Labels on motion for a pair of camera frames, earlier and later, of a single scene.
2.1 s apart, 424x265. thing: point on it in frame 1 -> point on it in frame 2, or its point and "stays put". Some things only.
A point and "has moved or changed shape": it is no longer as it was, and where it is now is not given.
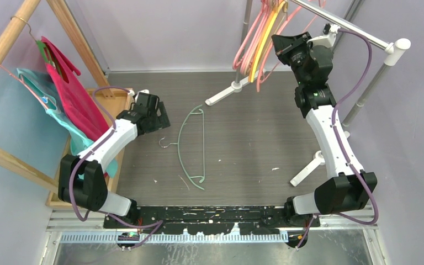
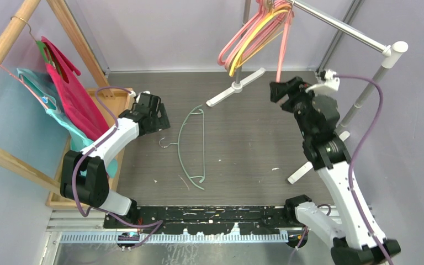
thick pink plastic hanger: (235, 64) has moved or changed shape
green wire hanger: (200, 112) stays put
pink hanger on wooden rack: (19, 79) stays put
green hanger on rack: (41, 46) stays put
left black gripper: (160, 122) stays put
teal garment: (43, 91) stays put
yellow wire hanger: (264, 41) -> (253, 38)
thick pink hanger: (253, 41) has moved or changed shape
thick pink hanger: (261, 39) -> (264, 8)
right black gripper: (285, 46) -> (296, 88)
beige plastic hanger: (278, 24) -> (269, 5)
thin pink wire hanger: (262, 67) -> (285, 39)
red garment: (80, 107) stays put
